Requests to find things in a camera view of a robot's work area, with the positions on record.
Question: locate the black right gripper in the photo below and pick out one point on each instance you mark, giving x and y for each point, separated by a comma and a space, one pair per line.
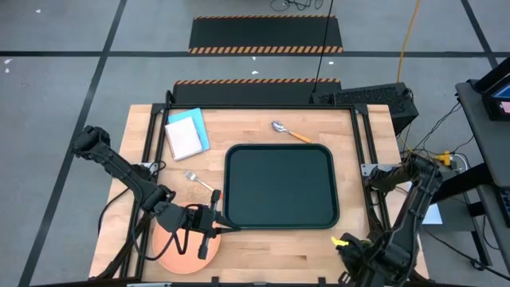
356, 257

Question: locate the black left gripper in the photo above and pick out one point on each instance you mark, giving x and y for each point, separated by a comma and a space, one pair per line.
175, 217

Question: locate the orange round plate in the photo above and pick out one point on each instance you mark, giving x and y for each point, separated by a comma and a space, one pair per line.
179, 259

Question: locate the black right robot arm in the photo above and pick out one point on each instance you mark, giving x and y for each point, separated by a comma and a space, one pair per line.
418, 191

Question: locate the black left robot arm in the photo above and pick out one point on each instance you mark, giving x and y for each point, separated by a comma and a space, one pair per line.
119, 167

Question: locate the dark green plastic tray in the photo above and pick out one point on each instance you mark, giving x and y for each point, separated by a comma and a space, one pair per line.
279, 187

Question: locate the small yellow tag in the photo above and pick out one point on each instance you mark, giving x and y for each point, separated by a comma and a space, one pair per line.
338, 241

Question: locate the white paper sheet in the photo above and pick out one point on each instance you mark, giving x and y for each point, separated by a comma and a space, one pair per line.
434, 215

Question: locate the white spiral notebook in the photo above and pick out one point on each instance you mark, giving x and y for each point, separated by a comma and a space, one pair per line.
183, 137

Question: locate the yellow plug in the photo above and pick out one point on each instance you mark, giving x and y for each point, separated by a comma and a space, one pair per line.
445, 158

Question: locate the black desk support bar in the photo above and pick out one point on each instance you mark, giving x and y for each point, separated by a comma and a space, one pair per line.
466, 181

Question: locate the black hazard-striped ramp mat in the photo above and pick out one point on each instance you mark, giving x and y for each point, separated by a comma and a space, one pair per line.
255, 92
263, 34

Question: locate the black perforated computer case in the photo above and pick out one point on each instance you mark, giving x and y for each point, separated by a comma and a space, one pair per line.
370, 97

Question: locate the dark grey desk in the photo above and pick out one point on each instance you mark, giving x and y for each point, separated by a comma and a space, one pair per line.
486, 139

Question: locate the black monitor blue screen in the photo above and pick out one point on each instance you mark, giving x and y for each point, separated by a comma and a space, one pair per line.
492, 111

